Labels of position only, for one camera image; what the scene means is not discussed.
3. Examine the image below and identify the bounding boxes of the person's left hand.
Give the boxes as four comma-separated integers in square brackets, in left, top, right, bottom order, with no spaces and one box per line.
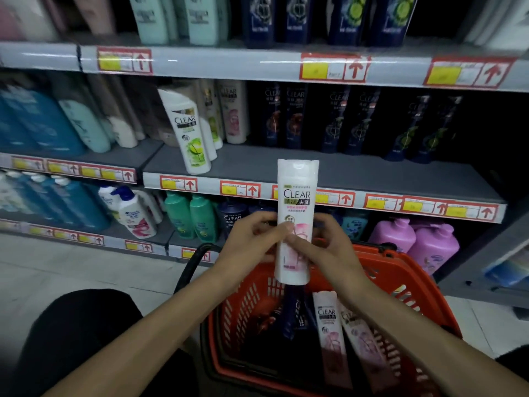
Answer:
[213,210,295,293]

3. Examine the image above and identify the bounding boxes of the person's right hand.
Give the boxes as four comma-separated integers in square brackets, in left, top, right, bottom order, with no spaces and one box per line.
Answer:
[285,213,371,312]

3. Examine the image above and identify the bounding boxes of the orange shopping basket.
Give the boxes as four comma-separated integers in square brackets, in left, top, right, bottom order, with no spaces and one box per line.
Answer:
[173,243,463,397]

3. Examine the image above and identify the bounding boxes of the navy red Clear bottle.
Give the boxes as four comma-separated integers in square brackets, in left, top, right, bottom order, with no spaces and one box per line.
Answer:
[283,285,309,342]

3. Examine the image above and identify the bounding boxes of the dark red-label shampoo bottle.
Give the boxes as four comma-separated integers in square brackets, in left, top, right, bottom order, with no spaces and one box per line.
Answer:
[254,299,286,340]

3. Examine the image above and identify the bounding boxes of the grey store shelf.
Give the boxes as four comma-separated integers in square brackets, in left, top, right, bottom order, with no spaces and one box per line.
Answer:
[0,0,529,265]

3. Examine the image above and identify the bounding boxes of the person's right forearm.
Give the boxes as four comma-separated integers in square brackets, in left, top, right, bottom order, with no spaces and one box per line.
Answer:
[351,281,529,397]

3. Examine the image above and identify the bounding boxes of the person's left forearm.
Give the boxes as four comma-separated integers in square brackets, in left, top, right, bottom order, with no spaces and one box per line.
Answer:
[43,264,245,397]

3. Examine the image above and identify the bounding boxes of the person's black trousers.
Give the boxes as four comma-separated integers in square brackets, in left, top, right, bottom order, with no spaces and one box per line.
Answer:
[8,288,529,397]

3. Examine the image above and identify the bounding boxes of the navy round bottle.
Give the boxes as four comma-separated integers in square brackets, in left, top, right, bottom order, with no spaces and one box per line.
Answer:
[217,200,249,238]
[247,200,278,216]

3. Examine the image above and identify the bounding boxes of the small teal bottle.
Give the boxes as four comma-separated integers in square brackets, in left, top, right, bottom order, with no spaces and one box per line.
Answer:
[341,210,369,241]

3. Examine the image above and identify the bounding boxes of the purple pump bottle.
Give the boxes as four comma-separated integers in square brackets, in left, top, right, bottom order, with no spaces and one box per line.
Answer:
[407,223,460,276]
[368,218,417,254]

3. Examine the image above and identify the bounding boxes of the white pump bottle blue cap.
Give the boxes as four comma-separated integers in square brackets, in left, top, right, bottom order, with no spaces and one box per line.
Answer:
[111,185,158,239]
[98,185,123,222]

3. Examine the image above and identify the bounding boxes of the beige bottle brown base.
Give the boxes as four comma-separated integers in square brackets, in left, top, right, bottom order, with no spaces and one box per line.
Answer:
[123,78,162,141]
[140,78,179,147]

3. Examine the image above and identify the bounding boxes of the grey end rack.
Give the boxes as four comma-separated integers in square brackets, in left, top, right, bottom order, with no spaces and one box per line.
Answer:
[436,198,529,310]

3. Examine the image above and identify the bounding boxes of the row of slim dark bottles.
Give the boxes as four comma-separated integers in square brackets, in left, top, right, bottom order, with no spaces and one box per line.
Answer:
[252,82,466,165]

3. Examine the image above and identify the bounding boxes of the beige bottle white base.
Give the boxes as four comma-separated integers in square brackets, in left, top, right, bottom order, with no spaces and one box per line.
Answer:
[87,76,139,149]
[109,76,146,141]

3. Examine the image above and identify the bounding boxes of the white blue tube bottle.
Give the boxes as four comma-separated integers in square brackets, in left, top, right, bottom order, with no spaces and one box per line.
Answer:
[485,243,529,288]

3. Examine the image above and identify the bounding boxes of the teal curvy bottle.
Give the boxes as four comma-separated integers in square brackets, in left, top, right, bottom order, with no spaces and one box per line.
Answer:
[49,74,112,154]

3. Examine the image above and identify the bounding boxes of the grey metal store shelving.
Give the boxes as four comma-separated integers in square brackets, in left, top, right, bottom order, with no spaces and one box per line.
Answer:
[0,47,517,263]

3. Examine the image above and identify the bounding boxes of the row of large navy bottles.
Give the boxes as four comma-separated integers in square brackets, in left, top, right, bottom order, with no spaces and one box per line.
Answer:
[241,0,420,49]

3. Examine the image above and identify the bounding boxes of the blue square bottle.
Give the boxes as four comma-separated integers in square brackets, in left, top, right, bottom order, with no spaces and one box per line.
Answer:
[0,84,87,158]
[0,99,38,152]

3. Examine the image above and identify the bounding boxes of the mint green tall bottle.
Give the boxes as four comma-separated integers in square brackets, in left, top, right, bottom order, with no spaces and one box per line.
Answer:
[181,0,230,47]
[128,0,170,46]

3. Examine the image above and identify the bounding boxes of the white pump bottle yellow label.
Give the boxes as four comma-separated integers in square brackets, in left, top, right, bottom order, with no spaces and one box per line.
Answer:
[0,173,30,213]

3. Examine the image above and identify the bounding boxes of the white curvy bottle gold cap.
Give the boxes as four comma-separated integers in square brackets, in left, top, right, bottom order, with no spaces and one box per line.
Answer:
[483,0,529,52]
[462,0,503,45]

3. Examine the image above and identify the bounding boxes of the pink bottle black dress print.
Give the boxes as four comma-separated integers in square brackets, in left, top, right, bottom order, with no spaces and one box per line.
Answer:
[70,0,116,36]

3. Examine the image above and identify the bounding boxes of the white tall bottle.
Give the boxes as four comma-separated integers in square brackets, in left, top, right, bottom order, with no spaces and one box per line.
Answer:
[8,0,61,42]

